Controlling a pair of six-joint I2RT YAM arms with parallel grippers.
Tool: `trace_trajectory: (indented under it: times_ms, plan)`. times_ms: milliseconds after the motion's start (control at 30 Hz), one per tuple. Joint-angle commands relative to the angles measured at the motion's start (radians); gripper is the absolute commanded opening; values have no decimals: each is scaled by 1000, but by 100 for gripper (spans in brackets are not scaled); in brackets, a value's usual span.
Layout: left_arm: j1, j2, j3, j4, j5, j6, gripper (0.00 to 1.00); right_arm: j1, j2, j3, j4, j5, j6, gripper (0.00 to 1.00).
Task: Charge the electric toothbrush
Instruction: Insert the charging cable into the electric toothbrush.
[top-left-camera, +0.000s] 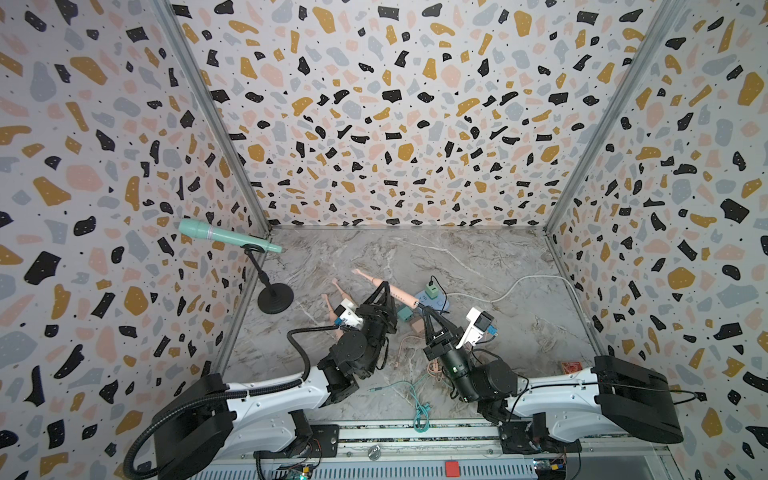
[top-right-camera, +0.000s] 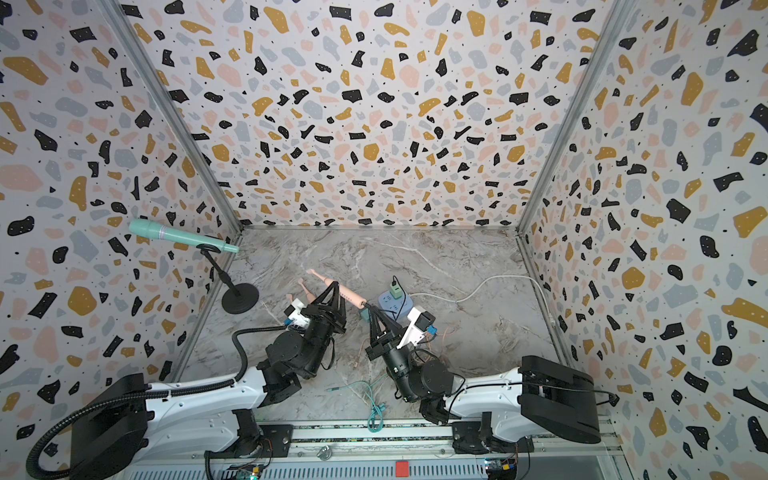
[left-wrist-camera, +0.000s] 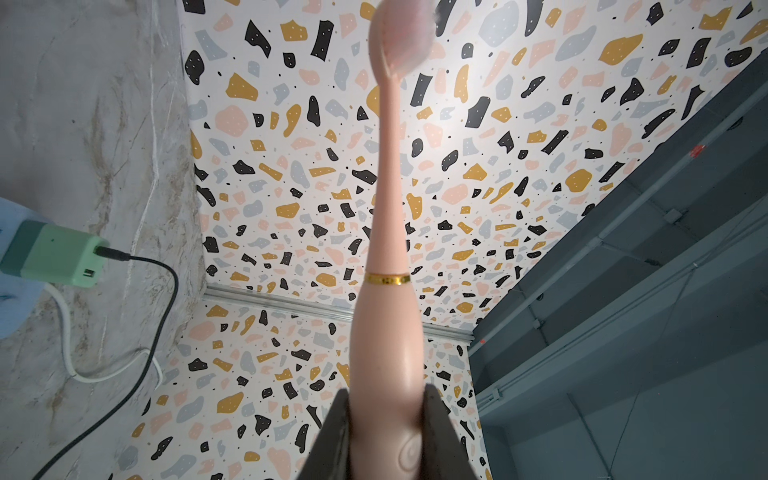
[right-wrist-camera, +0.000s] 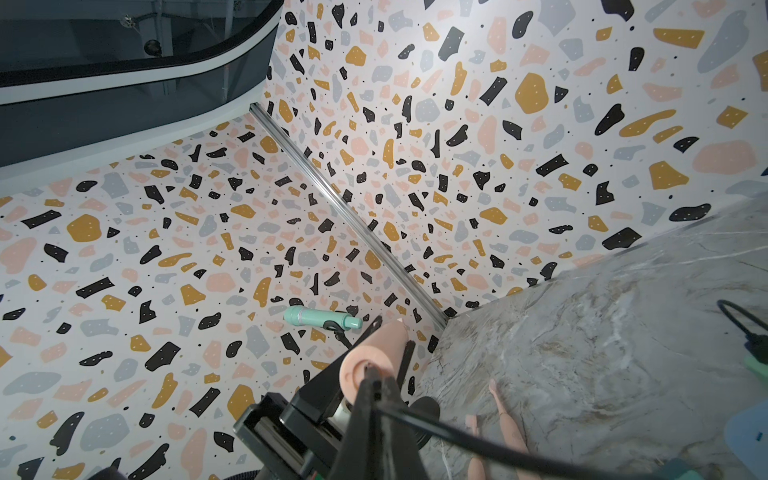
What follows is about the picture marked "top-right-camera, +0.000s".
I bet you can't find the green charger plug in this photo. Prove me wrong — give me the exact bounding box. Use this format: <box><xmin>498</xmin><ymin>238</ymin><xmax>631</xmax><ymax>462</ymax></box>
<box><xmin>389</xmin><ymin>279</ymin><xmax>404</xmax><ymax>299</ymax></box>

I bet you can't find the black charging cable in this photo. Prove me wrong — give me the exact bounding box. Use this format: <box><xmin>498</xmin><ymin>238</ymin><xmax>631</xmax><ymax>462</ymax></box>
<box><xmin>391</xmin><ymin>274</ymin><xmax>445</xmax><ymax>361</ymax></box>

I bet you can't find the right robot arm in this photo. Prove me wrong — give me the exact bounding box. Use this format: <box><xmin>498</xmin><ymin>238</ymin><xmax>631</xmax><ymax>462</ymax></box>
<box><xmin>359</xmin><ymin>302</ymin><xmax>601</xmax><ymax>452</ymax></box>

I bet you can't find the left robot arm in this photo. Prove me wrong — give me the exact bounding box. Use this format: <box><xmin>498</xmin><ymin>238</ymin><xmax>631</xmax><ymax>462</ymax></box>
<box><xmin>26</xmin><ymin>280</ymin><xmax>363</xmax><ymax>479</ymax></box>

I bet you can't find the blue power strip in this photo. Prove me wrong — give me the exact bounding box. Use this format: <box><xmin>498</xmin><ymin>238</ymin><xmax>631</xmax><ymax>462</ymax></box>
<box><xmin>378</xmin><ymin>291</ymin><xmax>414</xmax><ymax>321</ymax></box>

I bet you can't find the red button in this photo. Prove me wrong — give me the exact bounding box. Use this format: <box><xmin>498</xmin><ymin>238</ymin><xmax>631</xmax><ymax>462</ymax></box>
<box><xmin>394</xmin><ymin>460</ymin><xmax>410</xmax><ymax>478</ymax></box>

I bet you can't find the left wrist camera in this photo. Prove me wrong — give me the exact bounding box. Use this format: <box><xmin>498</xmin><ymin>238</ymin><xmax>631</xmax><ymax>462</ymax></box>
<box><xmin>284</xmin><ymin>303</ymin><xmax>311</xmax><ymax>330</ymax></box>

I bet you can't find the metal base rail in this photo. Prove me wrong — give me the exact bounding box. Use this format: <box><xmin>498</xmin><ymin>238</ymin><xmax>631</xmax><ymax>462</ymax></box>
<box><xmin>119</xmin><ymin>419</ymin><xmax>633</xmax><ymax>479</ymax></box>

